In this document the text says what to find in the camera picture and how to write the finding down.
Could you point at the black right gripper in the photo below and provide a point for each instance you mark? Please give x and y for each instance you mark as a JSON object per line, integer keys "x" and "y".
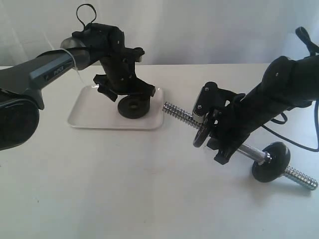
{"x": 238, "y": 120}

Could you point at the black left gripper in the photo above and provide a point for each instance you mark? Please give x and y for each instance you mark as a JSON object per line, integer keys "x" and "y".
{"x": 120, "y": 79}

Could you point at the black weight plate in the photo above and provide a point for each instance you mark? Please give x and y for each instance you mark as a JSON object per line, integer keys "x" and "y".
{"x": 134, "y": 107}

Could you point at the black plate with collar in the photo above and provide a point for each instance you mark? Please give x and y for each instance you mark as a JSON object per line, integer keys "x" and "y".
{"x": 207, "y": 127}

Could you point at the black plate without collar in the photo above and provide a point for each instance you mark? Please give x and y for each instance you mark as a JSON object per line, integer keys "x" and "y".
{"x": 273, "y": 169}

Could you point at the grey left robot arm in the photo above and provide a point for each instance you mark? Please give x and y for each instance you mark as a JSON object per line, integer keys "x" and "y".
{"x": 21, "y": 85}

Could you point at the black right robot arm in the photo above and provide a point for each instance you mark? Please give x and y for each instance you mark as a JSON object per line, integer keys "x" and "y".
{"x": 286, "y": 84}

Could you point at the white rectangular tray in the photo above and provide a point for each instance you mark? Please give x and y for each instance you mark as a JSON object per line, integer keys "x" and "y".
{"x": 93, "y": 110}

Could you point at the white backdrop curtain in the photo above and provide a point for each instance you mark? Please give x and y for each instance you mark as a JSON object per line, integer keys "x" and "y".
{"x": 170, "y": 31}

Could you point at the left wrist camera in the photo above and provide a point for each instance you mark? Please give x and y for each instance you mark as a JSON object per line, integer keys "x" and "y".
{"x": 134, "y": 54}

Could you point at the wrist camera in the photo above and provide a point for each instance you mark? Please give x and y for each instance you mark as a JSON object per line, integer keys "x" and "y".
{"x": 212, "y": 98}
{"x": 134, "y": 54}

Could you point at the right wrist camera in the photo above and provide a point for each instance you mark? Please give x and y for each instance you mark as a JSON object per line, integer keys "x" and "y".
{"x": 212, "y": 98}

